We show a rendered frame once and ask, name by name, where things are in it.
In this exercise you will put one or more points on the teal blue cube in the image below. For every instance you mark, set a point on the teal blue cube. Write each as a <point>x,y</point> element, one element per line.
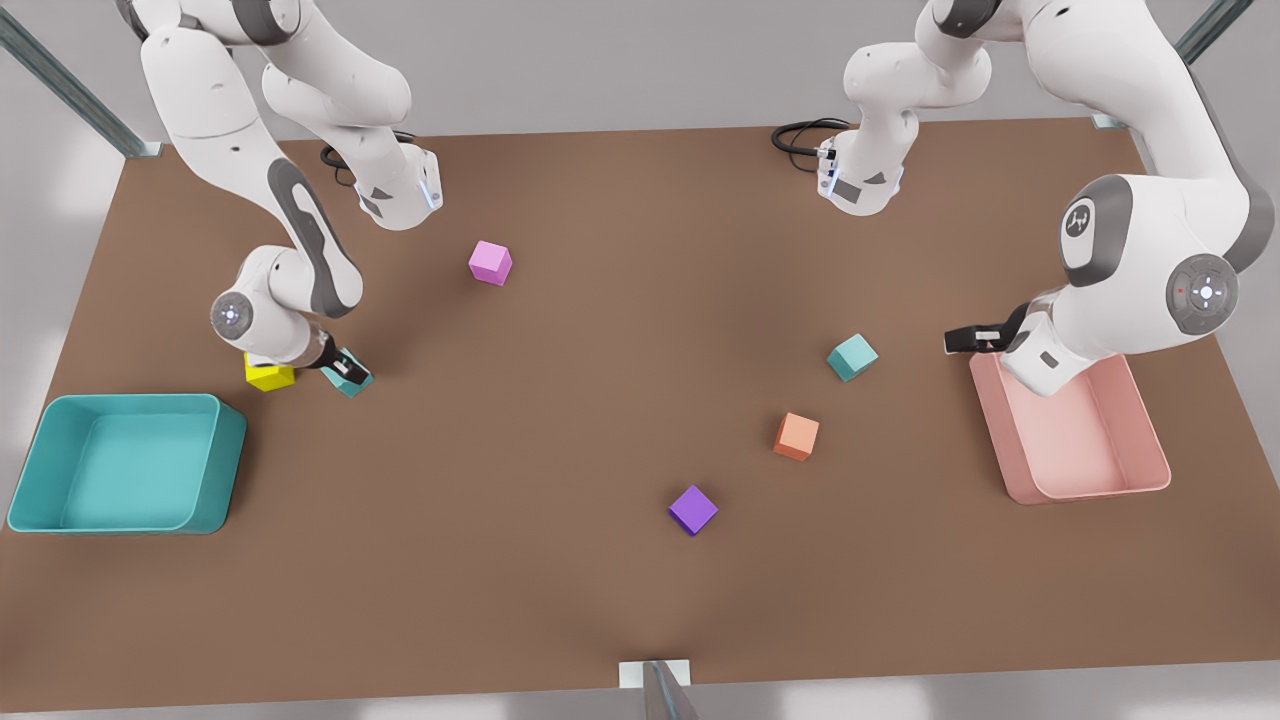
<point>852,357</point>
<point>348,372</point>

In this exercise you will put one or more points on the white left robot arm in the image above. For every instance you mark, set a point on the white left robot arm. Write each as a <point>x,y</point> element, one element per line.
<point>1140,235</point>

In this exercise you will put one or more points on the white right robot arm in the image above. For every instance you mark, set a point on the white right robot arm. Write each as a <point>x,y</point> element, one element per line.
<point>300,215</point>

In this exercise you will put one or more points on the yellow cube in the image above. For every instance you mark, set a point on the yellow cube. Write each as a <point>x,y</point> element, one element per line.
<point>268,376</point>

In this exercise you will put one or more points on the pink rectangular tray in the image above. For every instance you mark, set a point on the pink rectangular tray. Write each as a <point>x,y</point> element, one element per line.
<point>1075,440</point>

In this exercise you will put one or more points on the pink cube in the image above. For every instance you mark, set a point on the pink cube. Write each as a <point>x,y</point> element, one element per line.
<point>490,262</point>

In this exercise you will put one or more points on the orange cube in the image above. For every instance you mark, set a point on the orange cube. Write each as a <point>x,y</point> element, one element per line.
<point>796,436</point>

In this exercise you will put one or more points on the teal rectangular tray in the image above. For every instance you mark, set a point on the teal rectangular tray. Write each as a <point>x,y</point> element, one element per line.
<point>130,462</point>

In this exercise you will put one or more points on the purple cube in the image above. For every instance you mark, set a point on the purple cube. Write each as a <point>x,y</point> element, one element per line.
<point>693,510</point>

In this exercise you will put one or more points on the silver frame post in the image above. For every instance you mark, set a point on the silver frame post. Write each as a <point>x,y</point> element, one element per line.
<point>62,80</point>
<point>660,690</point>
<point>1190,50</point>

